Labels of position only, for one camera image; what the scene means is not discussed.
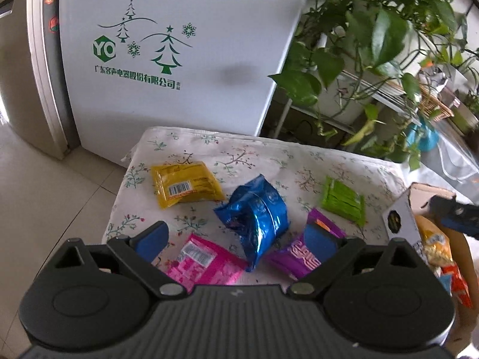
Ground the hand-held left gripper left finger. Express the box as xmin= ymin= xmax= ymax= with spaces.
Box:
xmin=54 ymin=221 xmax=188 ymax=300

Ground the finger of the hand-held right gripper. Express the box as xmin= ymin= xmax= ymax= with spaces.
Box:
xmin=428 ymin=194 xmax=479 ymax=238

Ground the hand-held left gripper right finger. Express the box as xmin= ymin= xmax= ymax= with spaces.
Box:
xmin=286 ymin=224 xmax=429 ymax=300

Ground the purple snack packet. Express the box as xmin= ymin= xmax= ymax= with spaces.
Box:
xmin=267 ymin=208 xmax=348 ymax=281

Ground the orange-yellow snack bag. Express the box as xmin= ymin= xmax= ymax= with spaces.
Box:
xmin=415 ymin=215 xmax=453 ymax=270

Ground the green snack packet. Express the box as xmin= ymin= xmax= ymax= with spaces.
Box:
xmin=320 ymin=176 xmax=366 ymax=229

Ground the orange snack packet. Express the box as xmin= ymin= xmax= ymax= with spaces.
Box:
xmin=442 ymin=264 xmax=473 ymax=307

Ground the white cardboard box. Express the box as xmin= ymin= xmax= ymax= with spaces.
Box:
xmin=382 ymin=182 xmax=479 ymax=356

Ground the pink snack packet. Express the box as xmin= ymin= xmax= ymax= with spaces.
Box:
xmin=159 ymin=232 xmax=249 ymax=294

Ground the blue foil snack bag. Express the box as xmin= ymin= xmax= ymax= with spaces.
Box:
xmin=213 ymin=174 xmax=290 ymax=272

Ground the yellow snack packet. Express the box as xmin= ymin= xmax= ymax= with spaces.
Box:
xmin=150 ymin=161 xmax=226 ymax=210

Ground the clear plastic bag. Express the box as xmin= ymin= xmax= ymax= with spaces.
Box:
xmin=423 ymin=120 xmax=479 ymax=184

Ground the teal pot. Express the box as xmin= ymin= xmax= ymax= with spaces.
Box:
xmin=406 ymin=118 xmax=439 ymax=151

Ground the floral tablecloth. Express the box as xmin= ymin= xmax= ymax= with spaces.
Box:
xmin=102 ymin=126 xmax=407 ymax=296

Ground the wicker basket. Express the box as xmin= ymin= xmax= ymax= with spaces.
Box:
xmin=413 ymin=82 xmax=455 ymax=120

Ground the white metal plant stand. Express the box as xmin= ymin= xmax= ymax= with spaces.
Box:
xmin=275 ymin=34 xmax=427 ymax=139

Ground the white planter pot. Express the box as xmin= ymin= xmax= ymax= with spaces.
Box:
xmin=318 ymin=56 xmax=378 ymax=124

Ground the green pothos plant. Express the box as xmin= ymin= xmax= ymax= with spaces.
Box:
xmin=267 ymin=0 xmax=479 ymax=173

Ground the silver refrigerator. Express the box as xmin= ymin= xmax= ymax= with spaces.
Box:
xmin=0 ymin=0 xmax=75 ymax=161

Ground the white freezer with green print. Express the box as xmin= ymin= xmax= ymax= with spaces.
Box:
xmin=43 ymin=0 xmax=317 ymax=165

